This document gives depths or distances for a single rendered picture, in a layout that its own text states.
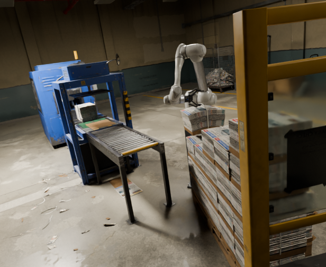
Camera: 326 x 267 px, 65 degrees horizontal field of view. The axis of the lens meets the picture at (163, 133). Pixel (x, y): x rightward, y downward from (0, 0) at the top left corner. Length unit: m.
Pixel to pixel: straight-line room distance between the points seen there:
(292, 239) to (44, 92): 5.34
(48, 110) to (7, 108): 5.23
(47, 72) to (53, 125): 1.14
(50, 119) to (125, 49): 6.81
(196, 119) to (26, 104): 9.25
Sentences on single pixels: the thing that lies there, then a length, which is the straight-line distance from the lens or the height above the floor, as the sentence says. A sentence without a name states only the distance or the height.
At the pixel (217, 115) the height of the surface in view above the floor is 1.07.
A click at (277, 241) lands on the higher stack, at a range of 1.92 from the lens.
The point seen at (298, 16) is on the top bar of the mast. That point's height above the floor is 1.81.
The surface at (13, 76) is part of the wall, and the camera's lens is 11.21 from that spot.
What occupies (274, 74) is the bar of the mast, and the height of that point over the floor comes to 1.61.
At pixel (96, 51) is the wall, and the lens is 11.73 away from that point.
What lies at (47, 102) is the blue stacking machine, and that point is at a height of 1.07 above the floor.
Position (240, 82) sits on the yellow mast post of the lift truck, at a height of 1.60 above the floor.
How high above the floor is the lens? 1.74
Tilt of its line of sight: 17 degrees down
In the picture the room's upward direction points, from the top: 8 degrees counter-clockwise
